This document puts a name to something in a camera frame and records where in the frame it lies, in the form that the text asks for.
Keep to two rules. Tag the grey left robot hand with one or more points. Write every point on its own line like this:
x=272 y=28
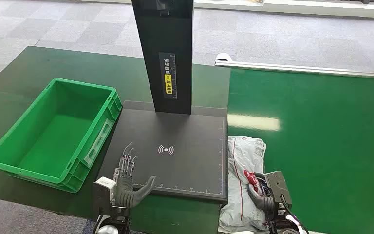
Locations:
x=124 y=189

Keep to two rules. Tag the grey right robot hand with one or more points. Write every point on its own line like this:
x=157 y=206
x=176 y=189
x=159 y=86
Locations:
x=260 y=197

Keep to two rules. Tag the white plastic mailer package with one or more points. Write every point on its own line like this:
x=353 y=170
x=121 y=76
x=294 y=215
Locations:
x=243 y=161

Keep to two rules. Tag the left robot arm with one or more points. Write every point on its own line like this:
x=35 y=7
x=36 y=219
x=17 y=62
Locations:
x=116 y=221

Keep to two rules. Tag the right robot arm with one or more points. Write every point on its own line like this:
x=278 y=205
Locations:
x=285 y=223

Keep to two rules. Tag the black inbound scanner machine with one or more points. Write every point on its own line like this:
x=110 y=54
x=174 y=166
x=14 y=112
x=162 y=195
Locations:
x=187 y=161

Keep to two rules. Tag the green conveyor belt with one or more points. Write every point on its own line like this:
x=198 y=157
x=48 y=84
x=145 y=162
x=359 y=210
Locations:
x=319 y=145

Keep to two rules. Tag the green plastic crate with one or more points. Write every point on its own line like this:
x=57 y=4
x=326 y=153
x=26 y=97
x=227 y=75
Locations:
x=58 y=139

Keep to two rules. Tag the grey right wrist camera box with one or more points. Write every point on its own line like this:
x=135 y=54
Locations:
x=279 y=187

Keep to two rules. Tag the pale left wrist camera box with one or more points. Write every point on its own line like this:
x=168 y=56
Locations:
x=104 y=193

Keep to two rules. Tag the aluminium conveyor side rail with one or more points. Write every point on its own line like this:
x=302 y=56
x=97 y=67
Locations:
x=303 y=68

